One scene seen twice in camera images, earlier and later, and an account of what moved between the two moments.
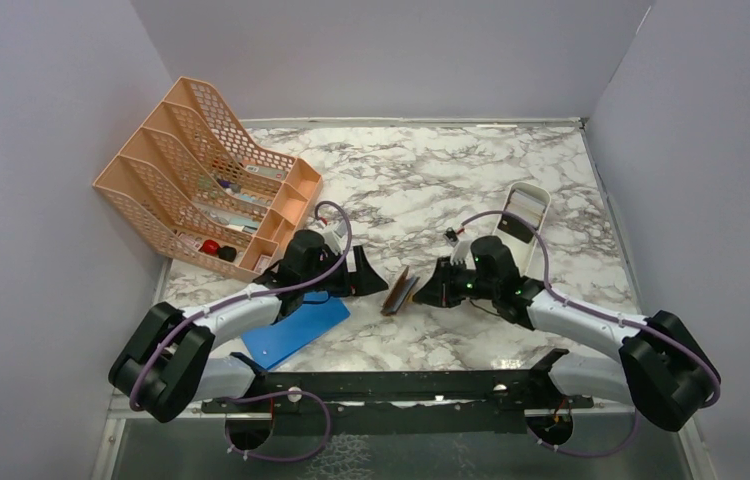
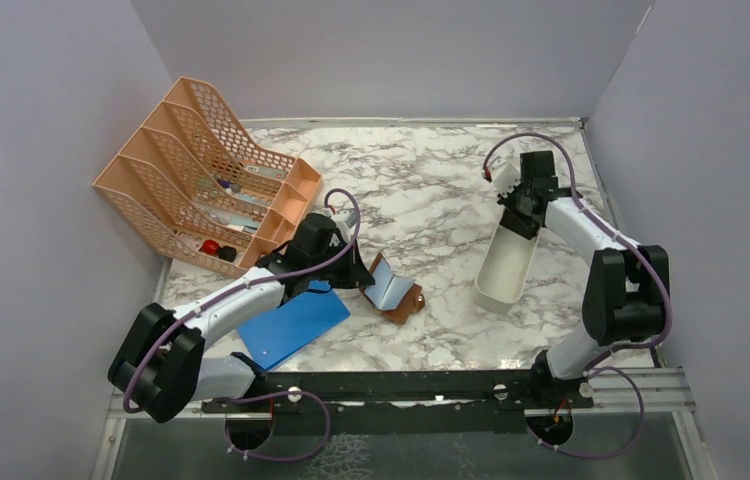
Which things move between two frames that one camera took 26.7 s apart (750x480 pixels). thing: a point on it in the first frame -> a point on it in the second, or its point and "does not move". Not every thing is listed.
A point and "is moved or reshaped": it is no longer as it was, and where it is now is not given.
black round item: x=227 y=253 does not move
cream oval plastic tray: x=531 y=201 -> x=506 y=274
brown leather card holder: x=399 y=293 is moved or reshaped
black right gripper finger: x=430 y=294 -> x=518 y=224
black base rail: x=401 y=403 does not move
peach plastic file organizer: x=187 y=177 does not move
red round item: x=209 y=247 does not move
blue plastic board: x=316 y=314 does not move
